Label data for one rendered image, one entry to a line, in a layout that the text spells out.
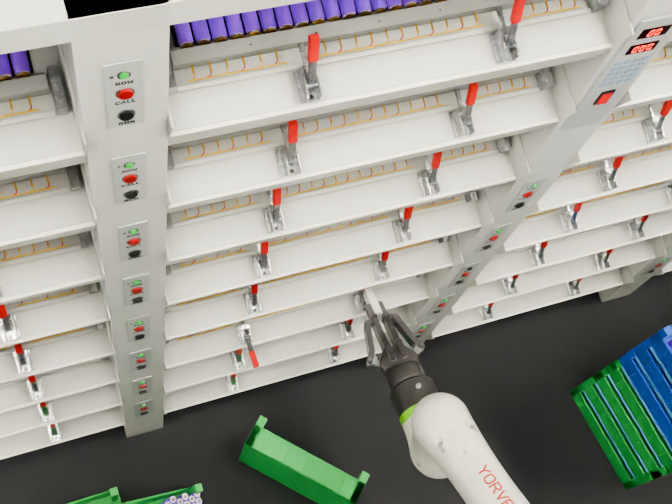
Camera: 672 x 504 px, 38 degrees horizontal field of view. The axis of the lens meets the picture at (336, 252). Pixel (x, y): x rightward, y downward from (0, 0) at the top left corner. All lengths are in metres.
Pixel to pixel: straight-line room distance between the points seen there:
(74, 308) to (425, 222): 0.64
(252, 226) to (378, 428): 1.21
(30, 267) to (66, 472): 1.13
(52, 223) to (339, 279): 0.77
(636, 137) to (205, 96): 0.89
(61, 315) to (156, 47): 0.77
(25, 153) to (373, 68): 0.43
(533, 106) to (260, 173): 0.43
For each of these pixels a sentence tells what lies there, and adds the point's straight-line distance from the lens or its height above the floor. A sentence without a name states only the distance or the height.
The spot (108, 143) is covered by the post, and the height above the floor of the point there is 1.52.
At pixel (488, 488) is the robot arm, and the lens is 1.72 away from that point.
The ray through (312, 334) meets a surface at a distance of 2.30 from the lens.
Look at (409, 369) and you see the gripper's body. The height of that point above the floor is 0.70.
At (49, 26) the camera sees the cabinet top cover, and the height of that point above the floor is 1.75.
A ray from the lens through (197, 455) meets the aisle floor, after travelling 2.57.
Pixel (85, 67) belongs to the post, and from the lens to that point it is 1.00.
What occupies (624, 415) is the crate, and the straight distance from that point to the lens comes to 2.65.
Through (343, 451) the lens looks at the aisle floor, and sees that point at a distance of 2.61.
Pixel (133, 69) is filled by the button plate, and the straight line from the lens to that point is 1.02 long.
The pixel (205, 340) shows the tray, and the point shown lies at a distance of 2.07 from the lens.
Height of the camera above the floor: 2.52
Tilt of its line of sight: 65 degrees down
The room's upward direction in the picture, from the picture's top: 23 degrees clockwise
